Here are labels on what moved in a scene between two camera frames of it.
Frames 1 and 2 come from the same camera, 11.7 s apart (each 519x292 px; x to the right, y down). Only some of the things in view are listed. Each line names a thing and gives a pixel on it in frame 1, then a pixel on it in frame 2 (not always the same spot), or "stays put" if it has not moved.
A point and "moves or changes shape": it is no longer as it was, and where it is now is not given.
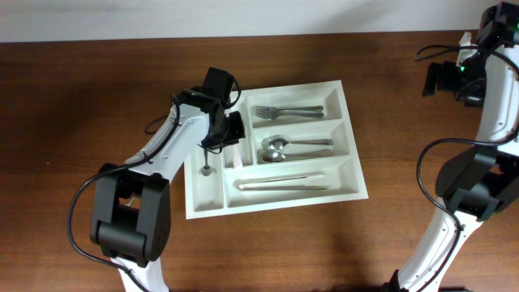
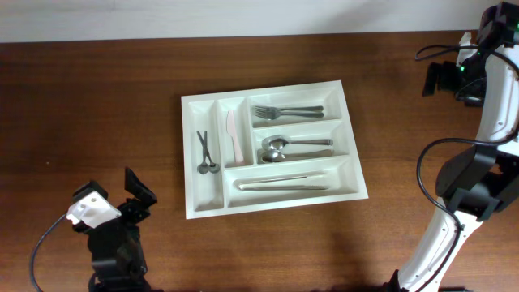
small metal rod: [129, 204] moves or changes shape
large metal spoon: [276, 143] stays put
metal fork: [270, 113] stays put
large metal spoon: [276, 156] stays put
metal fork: [272, 109] stays put
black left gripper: [216, 135] → [127, 209]
